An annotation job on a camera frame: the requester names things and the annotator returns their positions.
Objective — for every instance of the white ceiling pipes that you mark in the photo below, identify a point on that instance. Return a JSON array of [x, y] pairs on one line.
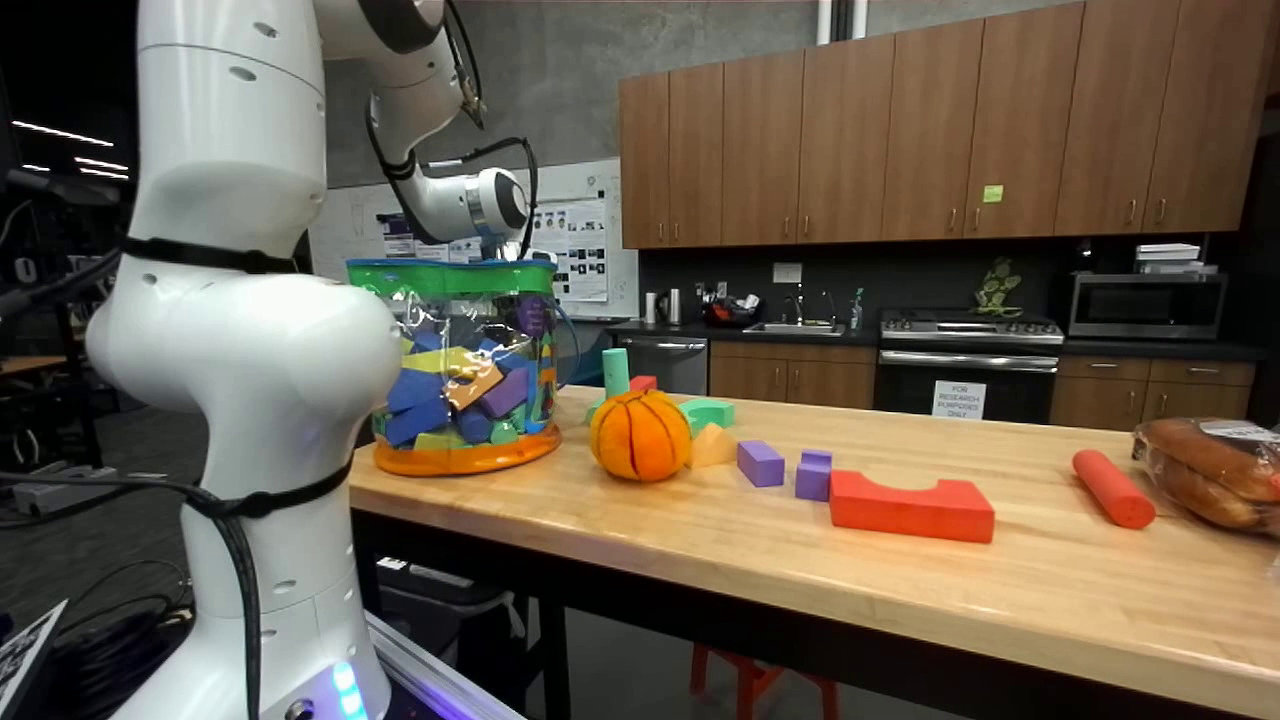
[[842, 16]]

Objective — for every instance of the blue bagged foam block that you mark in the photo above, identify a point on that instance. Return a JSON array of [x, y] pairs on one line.
[[415, 402]]

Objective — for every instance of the orange plush basketball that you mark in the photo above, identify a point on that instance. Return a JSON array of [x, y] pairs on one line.
[[641, 438]]

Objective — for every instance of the steel countertop canisters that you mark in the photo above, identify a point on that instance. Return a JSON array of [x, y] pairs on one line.
[[663, 306]]

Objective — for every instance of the brown wooden wall cabinets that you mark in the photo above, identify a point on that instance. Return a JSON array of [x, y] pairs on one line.
[[935, 133]]

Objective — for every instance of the red arch foam block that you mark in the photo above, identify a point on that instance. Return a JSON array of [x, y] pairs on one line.
[[922, 513]]

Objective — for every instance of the stack of white plates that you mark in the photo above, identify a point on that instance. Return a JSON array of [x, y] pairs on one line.
[[1169, 257]]

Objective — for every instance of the green plant decoration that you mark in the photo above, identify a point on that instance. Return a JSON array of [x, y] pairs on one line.
[[999, 284]]

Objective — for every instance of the steel kitchen stove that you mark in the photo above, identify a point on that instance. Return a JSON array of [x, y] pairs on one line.
[[964, 361]]

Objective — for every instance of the brown wooden lower cabinet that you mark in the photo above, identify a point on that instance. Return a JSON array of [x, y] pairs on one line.
[[792, 375], [1144, 389]]

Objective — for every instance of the purple bagged foam block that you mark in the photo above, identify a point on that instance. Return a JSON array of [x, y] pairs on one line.
[[506, 392]]

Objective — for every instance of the green cylinder foam block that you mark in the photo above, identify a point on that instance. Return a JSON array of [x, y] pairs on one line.
[[612, 369]]

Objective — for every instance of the black table frame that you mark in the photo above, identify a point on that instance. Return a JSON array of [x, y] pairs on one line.
[[555, 653]]

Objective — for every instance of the yellow bagged foam block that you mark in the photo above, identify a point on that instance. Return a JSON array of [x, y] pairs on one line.
[[447, 361]]

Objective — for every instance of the green sticker note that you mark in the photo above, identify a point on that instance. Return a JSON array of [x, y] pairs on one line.
[[994, 192]]

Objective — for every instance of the red-legged wooden stool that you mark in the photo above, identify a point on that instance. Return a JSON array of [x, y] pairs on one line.
[[755, 681]]

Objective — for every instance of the flat green foam block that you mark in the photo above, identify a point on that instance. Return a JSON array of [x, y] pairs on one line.
[[705, 412]]

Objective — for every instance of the small red foam block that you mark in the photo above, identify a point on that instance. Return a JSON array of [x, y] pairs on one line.
[[645, 384]]

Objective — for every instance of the white paper sign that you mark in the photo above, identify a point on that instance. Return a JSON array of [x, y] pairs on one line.
[[956, 402]]

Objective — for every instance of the steel microwave oven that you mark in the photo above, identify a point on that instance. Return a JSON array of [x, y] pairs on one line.
[[1144, 306]]

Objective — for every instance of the tan bagged foam block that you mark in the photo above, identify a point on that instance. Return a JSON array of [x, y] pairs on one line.
[[474, 384]]

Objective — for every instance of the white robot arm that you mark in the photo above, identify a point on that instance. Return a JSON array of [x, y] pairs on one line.
[[243, 361]]

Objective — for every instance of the black box under table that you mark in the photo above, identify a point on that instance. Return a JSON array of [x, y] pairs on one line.
[[447, 607]]

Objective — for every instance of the bagged bread loaf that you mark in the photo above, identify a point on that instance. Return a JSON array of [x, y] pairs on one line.
[[1212, 465]]

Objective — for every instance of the robot mounting base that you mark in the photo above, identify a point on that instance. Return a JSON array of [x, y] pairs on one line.
[[442, 684]]

